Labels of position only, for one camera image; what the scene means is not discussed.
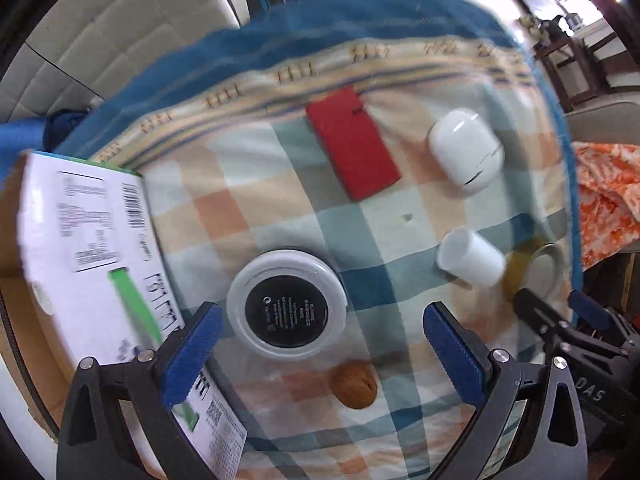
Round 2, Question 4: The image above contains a small white cylinder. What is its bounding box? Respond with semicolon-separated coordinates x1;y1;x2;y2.
435;227;506;288

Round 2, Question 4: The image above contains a dark blue bag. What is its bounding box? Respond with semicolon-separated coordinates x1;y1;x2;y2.
44;109;90;152

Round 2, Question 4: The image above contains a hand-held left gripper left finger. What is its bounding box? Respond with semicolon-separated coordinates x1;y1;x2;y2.
56;302;226;480

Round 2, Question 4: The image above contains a brown walnut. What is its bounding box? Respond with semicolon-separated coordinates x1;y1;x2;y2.
330;361;378;409

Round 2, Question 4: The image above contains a white earbuds case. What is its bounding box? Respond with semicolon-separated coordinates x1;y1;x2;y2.
426;108;505;195

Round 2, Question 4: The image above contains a red box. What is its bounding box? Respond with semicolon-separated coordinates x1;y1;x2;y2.
306;86;402;203

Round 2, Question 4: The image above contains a blue foam mat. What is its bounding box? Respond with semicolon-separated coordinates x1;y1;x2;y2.
0;119;53;181

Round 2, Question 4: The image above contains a round jar with black label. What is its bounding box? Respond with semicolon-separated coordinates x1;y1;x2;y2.
226;249;348;359

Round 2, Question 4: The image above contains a checked tablecloth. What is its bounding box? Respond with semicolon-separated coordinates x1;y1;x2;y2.
47;0;586;480

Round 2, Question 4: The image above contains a dark wooden chair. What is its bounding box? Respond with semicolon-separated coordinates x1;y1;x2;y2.
532;35;606;111

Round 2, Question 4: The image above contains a cardboard box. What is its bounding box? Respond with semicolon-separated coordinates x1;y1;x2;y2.
0;152;248;480

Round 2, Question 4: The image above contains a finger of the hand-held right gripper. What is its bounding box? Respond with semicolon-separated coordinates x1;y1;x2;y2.
568;290;640;353
513;287;573;346

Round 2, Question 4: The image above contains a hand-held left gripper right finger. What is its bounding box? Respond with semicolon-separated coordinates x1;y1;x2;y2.
422;301;588;480

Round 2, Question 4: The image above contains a tape roll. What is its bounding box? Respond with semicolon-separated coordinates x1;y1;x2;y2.
502;242;566;306

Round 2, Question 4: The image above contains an orange patterned cloth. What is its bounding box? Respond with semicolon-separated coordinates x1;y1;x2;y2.
570;142;640;273

